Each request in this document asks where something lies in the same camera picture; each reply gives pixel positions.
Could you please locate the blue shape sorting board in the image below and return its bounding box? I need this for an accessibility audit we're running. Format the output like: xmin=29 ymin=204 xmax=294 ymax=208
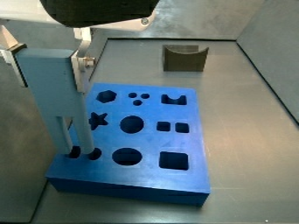
xmin=45 ymin=83 xmax=211 ymax=206

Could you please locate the dark brown arch block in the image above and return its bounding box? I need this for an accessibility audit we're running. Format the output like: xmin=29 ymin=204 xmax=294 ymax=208
xmin=163 ymin=45 xmax=210 ymax=72

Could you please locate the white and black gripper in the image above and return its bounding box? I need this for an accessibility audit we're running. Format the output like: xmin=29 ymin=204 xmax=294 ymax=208
xmin=0 ymin=0 xmax=160 ymax=93

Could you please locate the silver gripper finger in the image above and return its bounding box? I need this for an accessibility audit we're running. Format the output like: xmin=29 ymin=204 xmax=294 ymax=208
xmin=0 ymin=25 xmax=27 ymax=88

